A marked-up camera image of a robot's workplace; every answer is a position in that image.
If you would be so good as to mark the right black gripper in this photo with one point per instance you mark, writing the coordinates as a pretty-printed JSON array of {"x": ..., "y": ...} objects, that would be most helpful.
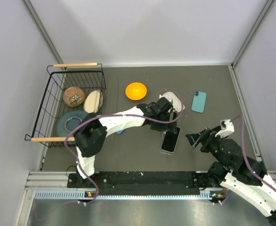
[{"x": 205, "y": 137}]

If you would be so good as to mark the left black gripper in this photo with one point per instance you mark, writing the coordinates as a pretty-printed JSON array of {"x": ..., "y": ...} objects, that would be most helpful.
[{"x": 164, "y": 127}]

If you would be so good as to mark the black screen smartphone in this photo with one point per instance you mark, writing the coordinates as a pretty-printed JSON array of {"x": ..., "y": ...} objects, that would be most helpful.
[{"x": 169, "y": 142}]

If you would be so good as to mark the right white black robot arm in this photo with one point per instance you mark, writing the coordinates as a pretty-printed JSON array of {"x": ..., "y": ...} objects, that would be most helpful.
[{"x": 235, "y": 171}]

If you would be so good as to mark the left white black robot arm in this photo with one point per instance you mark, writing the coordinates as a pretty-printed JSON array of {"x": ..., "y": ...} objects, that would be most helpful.
[{"x": 95, "y": 133}]

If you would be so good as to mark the beige phone case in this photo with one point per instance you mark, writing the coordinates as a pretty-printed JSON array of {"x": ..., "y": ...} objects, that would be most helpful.
[{"x": 178, "y": 105}]

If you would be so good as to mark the teal phone case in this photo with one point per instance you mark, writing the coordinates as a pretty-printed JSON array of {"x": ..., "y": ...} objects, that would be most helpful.
[{"x": 198, "y": 103}]

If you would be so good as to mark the orange bowl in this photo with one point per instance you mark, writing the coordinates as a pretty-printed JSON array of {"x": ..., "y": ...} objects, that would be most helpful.
[{"x": 136, "y": 91}]

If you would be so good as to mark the beige oval plate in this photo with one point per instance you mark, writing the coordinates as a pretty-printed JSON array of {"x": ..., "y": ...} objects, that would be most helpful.
[{"x": 93, "y": 102}]

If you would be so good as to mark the brown ceramic vase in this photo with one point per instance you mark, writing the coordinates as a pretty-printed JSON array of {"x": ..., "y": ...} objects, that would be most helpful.
[{"x": 73, "y": 96}]

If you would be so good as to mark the blue grey ceramic bowl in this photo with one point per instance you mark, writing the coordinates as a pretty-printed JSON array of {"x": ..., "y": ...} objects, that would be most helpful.
[{"x": 68, "y": 122}]

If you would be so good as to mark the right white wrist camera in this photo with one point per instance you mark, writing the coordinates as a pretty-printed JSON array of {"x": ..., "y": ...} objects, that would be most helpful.
[{"x": 227, "y": 128}]

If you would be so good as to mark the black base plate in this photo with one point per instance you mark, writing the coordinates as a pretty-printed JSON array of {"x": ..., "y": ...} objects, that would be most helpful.
[{"x": 104, "y": 179}]

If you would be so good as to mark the black wire basket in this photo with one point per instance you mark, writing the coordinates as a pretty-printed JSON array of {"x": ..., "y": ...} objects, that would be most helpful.
[{"x": 87, "y": 76}]

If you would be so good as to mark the grey cable duct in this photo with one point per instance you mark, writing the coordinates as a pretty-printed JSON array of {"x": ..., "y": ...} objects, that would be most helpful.
[{"x": 85, "y": 195}]

